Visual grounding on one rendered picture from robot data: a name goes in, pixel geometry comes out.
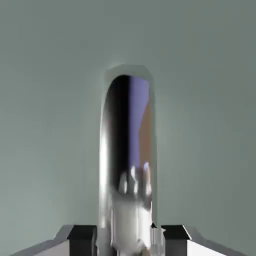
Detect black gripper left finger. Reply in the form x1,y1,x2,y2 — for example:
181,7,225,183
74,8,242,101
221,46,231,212
9,224,98,256

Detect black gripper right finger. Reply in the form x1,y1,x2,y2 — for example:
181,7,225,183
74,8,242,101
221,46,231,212
160,224,244,256

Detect shiny curved metal drawer handle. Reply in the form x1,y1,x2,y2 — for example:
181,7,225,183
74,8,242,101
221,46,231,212
98,64,166,256

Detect grey-green drawer front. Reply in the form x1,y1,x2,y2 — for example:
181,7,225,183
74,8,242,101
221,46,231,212
0,0,256,256

